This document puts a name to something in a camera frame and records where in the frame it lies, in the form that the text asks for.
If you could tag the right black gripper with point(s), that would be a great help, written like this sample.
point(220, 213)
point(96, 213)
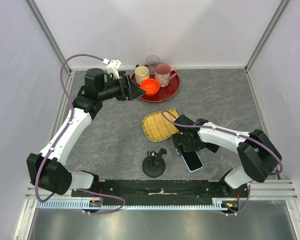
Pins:
point(178, 138)

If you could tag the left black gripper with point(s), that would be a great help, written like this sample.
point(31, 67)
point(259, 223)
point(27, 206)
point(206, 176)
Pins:
point(135, 91)

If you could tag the blue-cased smartphone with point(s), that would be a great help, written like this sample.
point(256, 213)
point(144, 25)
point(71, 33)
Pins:
point(192, 161)

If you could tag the black smartphone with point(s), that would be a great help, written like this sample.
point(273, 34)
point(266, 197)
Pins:
point(212, 147)

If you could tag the black round-base phone holder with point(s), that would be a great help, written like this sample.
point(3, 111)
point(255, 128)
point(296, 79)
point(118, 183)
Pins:
point(154, 165)

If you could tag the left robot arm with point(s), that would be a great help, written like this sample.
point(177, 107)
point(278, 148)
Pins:
point(47, 169)

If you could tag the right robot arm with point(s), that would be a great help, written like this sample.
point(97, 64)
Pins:
point(258, 156)

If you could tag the cream mug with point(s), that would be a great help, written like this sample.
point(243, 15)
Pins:
point(141, 73)

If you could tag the orange bowl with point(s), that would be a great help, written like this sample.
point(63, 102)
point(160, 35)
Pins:
point(150, 86)

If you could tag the clear glass tumbler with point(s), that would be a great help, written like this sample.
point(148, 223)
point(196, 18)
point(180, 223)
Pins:
point(152, 61)

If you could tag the pink patterned mug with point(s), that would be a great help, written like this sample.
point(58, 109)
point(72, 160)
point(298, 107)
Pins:
point(164, 73)

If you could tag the red round tray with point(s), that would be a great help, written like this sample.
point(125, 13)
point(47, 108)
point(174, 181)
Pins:
point(164, 93)

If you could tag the woven bamboo tray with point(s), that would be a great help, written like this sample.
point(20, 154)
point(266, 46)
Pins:
point(156, 128)

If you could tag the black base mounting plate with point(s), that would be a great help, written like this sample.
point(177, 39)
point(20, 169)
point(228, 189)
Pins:
point(203, 188)

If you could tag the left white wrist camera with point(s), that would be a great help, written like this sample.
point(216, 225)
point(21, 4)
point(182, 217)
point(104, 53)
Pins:
point(112, 67)

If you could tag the slotted cable duct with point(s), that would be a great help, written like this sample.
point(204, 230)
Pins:
point(88, 205)

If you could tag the left aluminium frame post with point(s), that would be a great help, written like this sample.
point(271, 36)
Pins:
point(38, 16)

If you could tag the aluminium frame post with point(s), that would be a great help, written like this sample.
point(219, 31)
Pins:
point(267, 33)
point(38, 16)

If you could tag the right aluminium frame post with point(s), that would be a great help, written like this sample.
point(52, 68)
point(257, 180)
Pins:
point(267, 33)

